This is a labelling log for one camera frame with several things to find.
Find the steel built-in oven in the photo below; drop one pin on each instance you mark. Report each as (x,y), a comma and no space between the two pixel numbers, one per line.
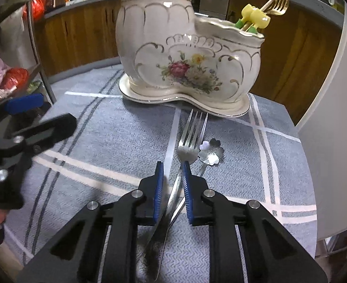
(214,7)

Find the wooden kitchen cabinets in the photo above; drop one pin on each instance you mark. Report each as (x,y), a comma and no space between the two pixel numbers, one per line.
(82,35)

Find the metal shelf rack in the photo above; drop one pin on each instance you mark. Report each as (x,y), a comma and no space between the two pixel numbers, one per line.
(40,64)

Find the grey kitchen countertop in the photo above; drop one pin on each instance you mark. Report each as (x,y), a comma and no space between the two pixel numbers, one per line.
(314,4)

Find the silver fork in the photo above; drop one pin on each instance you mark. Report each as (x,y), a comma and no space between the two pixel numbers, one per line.
(191,135)

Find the red plastic bag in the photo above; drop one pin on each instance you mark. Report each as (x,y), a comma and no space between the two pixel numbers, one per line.
(38,0)
(15,79)

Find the yellow cat-shaped spoon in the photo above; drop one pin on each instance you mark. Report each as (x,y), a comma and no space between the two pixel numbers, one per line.
(263,21)

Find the cream floral ceramic utensil holder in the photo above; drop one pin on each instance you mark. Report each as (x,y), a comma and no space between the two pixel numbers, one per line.
(149,50)

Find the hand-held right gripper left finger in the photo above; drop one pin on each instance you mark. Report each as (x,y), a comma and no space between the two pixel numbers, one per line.
(158,194)

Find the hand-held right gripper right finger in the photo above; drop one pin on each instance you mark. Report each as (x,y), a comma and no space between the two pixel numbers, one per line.
(188,194)

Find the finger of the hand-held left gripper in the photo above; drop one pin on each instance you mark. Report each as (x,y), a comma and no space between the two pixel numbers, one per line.
(58,126)
(24,103)

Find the white refrigerator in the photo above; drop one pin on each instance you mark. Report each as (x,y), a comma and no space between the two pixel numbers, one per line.
(332,123)

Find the grey plaid tablecloth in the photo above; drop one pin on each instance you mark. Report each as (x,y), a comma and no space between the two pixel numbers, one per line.
(102,141)

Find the silver flower spoon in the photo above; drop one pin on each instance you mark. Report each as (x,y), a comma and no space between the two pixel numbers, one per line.
(213,153)

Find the gold fork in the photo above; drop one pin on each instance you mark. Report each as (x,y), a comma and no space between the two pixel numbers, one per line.
(281,4)

